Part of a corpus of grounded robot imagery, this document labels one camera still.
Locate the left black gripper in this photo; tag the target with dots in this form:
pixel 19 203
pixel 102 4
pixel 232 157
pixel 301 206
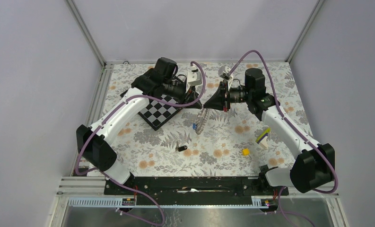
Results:
pixel 192 95

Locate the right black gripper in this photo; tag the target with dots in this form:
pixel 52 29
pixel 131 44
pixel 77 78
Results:
pixel 218 101

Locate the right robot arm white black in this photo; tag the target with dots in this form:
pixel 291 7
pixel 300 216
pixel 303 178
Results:
pixel 314 162

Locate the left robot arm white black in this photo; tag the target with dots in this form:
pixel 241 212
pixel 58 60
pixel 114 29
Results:
pixel 94 141

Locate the floral table mat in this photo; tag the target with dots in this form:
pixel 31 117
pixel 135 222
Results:
pixel 217 151

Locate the black white chessboard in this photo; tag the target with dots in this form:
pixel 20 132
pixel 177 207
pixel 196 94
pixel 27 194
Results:
pixel 159 109

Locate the yellow cube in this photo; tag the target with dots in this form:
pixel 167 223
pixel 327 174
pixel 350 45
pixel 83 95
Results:
pixel 245 152

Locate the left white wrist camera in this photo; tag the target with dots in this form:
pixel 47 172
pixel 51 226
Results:
pixel 194 76

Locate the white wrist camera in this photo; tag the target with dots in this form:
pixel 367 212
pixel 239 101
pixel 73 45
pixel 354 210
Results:
pixel 224 73
pixel 194 76

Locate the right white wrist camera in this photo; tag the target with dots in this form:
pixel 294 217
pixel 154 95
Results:
pixel 224 73

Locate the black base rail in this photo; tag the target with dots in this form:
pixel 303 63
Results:
pixel 171 187

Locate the white cable duct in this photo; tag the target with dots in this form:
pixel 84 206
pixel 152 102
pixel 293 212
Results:
pixel 167 202

